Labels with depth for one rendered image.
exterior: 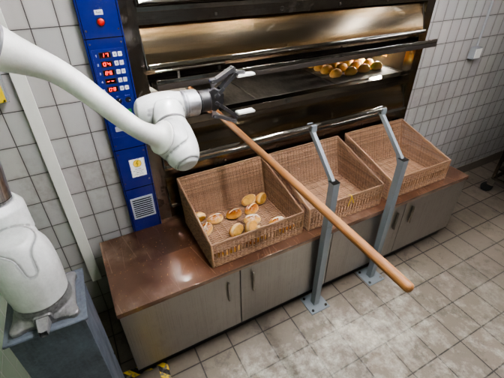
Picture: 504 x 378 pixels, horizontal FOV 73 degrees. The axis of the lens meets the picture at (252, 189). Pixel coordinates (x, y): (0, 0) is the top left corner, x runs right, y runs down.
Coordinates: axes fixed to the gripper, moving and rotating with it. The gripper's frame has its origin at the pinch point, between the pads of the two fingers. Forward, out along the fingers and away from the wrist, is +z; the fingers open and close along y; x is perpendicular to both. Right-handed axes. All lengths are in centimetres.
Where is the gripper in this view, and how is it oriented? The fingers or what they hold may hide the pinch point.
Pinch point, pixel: (250, 92)
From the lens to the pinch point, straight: 129.6
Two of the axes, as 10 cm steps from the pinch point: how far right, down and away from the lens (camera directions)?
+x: 4.6, 5.1, -7.3
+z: 8.9, -2.7, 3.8
